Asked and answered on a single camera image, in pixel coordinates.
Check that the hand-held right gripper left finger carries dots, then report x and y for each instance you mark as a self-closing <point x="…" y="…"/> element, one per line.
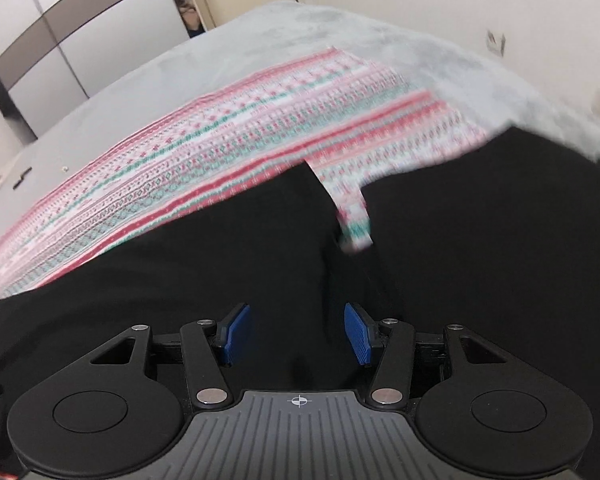
<point x="237" y="332"/>

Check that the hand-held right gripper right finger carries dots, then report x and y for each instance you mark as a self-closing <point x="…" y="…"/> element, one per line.
<point x="357" y="332"/>

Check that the black pants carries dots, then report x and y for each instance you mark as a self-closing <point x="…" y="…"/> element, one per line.
<point x="180" y="280"/>

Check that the folded black garment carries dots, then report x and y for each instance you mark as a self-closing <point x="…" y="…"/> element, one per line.
<point x="505" y="240"/>

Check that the striped patterned blanket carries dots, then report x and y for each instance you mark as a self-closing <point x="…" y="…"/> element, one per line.
<point x="220" y="145"/>

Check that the small black object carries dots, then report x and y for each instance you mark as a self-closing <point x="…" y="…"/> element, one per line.
<point x="22" y="177"/>

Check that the shelf clutter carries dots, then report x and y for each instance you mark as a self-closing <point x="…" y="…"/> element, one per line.
<point x="190" y="10"/>

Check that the white and grey wardrobe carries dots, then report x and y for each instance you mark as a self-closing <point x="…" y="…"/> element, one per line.
<point x="55" y="25"/>

